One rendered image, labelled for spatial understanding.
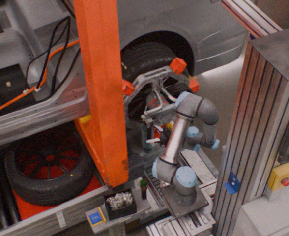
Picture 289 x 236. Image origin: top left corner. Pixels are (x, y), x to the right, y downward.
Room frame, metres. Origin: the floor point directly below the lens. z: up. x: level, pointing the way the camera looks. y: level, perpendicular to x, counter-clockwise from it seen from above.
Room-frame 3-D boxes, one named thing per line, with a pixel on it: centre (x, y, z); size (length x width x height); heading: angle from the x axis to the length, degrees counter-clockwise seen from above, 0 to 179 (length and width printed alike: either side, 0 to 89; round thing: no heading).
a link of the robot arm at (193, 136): (1.74, -0.29, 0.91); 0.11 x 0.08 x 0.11; 61
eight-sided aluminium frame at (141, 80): (2.13, -0.03, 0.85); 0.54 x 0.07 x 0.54; 117
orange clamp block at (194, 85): (2.28, -0.31, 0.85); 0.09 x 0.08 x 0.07; 117
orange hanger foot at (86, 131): (1.99, 0.42, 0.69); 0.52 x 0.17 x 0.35; 27
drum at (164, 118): (2.06, -0.06, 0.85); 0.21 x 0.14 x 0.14; 27
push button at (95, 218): (1.39, 0.38, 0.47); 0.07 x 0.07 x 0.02; 27
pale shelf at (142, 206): (1.47, 0.23, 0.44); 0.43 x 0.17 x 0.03; 117
